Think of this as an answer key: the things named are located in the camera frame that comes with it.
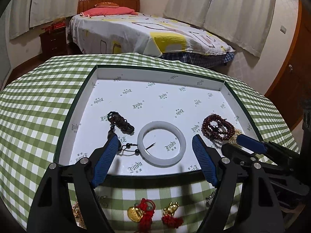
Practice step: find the brown wooden door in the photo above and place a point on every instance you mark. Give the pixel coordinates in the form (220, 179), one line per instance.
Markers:
(292, 83)

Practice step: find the green jewelry tray box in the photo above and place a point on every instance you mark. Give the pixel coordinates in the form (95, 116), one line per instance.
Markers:
(144, 95)

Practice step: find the white curtain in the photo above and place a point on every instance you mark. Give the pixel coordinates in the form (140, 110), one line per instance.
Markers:
(245, 23)
(26, 14)

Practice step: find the gold charm red knot tassel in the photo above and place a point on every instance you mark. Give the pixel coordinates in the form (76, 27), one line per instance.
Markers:
(142, 214)

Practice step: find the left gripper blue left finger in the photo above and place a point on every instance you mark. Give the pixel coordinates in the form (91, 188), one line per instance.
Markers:
(102, 159)

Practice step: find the pink pillow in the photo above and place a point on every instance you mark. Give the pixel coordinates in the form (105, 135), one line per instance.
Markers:
(103, 11)

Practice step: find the left white curtain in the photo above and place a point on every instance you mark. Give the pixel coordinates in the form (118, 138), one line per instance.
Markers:
(26, 14)

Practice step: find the wall light switch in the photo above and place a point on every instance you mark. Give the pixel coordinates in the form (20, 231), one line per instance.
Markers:
(283, 29)

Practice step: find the white jade bangle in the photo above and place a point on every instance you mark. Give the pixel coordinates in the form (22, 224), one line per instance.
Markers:
(161, 144)

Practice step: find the red items on nightstand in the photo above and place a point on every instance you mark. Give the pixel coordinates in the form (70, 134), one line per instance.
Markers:
(54, 26)

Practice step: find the frosted glass wardrobe door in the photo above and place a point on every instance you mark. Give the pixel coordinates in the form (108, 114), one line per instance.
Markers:
(5, 65)

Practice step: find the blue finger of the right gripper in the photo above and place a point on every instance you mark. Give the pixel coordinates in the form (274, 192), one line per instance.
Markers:
(251, 144)
(236, 154)

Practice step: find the gold ingot red knot charm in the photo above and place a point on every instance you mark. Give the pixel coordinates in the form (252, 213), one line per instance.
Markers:
(169, 219)

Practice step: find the right white curtain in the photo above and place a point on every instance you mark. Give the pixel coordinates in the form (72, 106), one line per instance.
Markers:
(245, 23)

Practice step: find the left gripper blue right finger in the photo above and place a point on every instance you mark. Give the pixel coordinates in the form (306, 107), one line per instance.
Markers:
(207, 166)

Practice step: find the wooden headboard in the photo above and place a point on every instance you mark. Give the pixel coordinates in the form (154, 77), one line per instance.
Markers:
(84, 5)

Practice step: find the orange cushion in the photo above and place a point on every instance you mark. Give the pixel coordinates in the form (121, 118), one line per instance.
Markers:
(107, 5)

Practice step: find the dark wooden nightstand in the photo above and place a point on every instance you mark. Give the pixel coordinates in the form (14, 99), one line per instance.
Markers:
(54, 43)

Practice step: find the bed with patterned sheet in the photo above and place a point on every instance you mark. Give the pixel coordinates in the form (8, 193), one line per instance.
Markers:
(150, 36)

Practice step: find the green checkered tablecloth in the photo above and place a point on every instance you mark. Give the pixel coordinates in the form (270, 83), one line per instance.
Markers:
(34, 108)

